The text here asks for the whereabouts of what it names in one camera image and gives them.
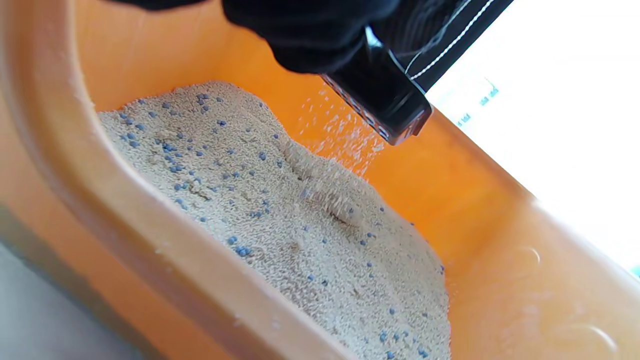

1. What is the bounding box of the person's left hand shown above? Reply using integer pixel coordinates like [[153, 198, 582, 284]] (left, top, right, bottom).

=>
[[105, 0, 401, 75]]

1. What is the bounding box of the black slotted litter scoop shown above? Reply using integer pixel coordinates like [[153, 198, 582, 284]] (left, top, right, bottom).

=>
[[320, 27, 434, 147]]

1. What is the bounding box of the beige cat litter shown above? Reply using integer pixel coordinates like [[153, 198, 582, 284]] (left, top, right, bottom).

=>
[[97, 80, 453, 360]]

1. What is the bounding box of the orange plastic litter box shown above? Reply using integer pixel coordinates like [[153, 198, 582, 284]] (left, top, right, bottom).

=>
[[0, 0, 640, 360]]

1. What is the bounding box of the black window frame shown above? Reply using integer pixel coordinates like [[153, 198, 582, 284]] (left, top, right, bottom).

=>
[[370, 0, 516, 94]]

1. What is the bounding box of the white bead chain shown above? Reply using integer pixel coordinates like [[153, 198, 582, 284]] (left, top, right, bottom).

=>
[[404, 0, 497, 81]]

